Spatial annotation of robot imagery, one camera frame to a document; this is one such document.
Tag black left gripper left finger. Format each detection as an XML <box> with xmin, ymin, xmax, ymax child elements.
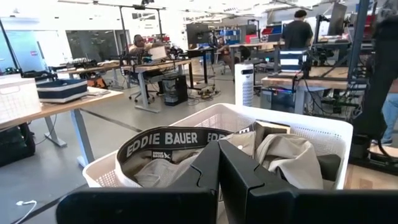
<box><xmin>55</xmin><ymin>139</ymin><xmax>222</xmax><ymax>224</ymax></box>

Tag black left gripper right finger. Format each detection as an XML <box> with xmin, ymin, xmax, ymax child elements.
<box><xmin>219</xmin><ymin>139</ymin><xmax>398</xmax><ymax>224</ymax></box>

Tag khaki pants with black waistband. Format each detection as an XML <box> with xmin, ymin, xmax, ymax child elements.
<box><xmin>114</xmin><ymin>120</ymin><xmax>342</xmax><ymax>190</ymax></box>

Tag white plastic laundry basket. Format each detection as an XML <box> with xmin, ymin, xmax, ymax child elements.
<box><xmin>0</xmin><ymin>73</ymin><xmax>42</xmax><ymax>124</ymax></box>
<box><xmin>82</xmin><ymin>103</ymin><xmax>354</xmax><ymax>190</ymax></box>

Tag black computer tower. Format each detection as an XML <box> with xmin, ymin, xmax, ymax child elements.
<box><xmin>162</xmin><ymin>74</ymin><xmax>189</xmax><ymax>106</ymax></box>

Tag white tower fan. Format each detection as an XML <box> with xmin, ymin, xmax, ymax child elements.
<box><xmin>234</xmin><ymin>63</ymin><xmax>255</xmax><ymax>108</ymax></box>

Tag wooden workbench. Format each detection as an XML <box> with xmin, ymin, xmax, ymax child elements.
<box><xmin>261</xmin><ymin>65</ymin><xmax>351</xmax><ymax>114</ymax></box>

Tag wooden desk with white legs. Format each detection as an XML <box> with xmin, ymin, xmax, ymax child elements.
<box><xmin>123</xmin><ymin>58</ymin><xmax>193</xmax><ymax>113</ymax></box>

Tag person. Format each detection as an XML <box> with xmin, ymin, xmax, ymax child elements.
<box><xmin>129</xmin><ymin>34</ymin><xmax>165</xmax><ymax>57</ymax></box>
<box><xmin>381</xmin><ymin>77</ymin><xmax>398</xmax><ymax>147</ymax></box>
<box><xmin>216</xmin><ymin>36</ymin><xmax>240</xmax><ymax>72</ymax></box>
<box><xmin>281</xmin><ymin>9</ymin><xmax>314</xmax><ymax>50</ymax></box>

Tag open laptop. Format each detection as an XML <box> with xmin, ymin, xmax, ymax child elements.
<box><xmin>279</xmin><ymin>49</ymin><xmax>308</xmax><ymax>75</ymax></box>

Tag wooden table with grey legs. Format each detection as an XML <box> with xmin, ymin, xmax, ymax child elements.
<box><xmin>0</xmin><ymin>86</ymin><xmax>124</xmax><ymax>167</ymax></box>

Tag navy white striped bin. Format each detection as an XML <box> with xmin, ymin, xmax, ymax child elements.
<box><xmin>36</xmin><ymin>78</ymin><xmax>89</xmax><ymax>104</ymax></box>

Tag black backpack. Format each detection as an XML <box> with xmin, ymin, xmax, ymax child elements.
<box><xmin>0</xmin><ymin>123</ymin><xmax>36</xmax><ymax>167</ymax></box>

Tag black monitor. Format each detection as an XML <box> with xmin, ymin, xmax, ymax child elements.
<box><xmin>185</xmin><ymin>22</ymin><xmax>212</xmax><ymax>49</ymax></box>

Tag white cable with plug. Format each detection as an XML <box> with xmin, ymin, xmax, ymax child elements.
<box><xmin>14</xmin><ymin>199</ymin><xmax>38</xmax><ymax>224</ymax></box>

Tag black overhead camera stand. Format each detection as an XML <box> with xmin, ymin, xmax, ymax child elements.
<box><xmin>57</xmin><ymin>0</ymin><xmax>167</xmax><ymax>63</ymax></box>

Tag blue metal post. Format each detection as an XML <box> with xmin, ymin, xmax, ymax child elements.
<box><xmin>347</xmin><ymin>0</ymin><xmax>371</xmax><ymax>80</ymax></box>

